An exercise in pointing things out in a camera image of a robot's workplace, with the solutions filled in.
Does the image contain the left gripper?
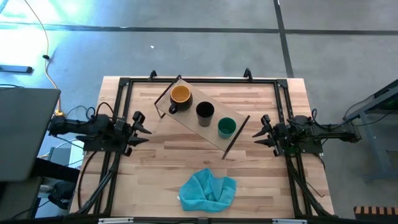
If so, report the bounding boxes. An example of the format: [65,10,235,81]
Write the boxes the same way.
[113,111,152,157]

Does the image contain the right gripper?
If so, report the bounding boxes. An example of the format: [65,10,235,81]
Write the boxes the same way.
[252,114,289,157]

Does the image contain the green plastic cup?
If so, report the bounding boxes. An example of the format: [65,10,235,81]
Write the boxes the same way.
[217,116,237,139]

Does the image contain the black mug yellow interior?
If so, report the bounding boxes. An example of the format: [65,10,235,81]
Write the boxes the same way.
[168,84,193,114]

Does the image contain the black tumbler cup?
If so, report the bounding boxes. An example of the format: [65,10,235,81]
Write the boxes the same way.
[195,101,215,128]

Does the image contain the wooden shelf black legs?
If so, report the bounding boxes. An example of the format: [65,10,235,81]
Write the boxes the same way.
[154,74,251,160]

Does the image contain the blue microfibre cloth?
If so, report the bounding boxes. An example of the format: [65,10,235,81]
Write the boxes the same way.
[178,168,237,213]

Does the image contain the white strip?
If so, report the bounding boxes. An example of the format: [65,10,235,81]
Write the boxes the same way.
[272,218,308,224]
[98,217,134,224]

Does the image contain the black rounded device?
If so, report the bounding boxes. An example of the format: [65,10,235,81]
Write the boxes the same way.
[48,181,77,210]

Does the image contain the blue-grey metal desk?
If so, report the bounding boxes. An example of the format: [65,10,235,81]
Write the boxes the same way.
[343,79,398,182]

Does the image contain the grey desk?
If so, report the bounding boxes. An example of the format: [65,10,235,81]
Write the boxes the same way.
[0,88,62,218]

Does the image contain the wooden slatted bench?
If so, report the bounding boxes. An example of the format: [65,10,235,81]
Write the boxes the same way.
[353,205,398,220]

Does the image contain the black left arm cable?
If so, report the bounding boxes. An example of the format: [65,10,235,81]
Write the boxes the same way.
[67,101,118,121]

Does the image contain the black curved cable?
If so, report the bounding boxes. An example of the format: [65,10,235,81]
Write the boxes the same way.
[76,151,99,210]

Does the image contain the black aluminium table frame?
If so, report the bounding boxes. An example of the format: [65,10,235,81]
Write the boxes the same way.
[70,67,335,224]

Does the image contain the orange cable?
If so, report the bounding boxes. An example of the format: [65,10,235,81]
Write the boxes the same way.
[24,0,66,118]

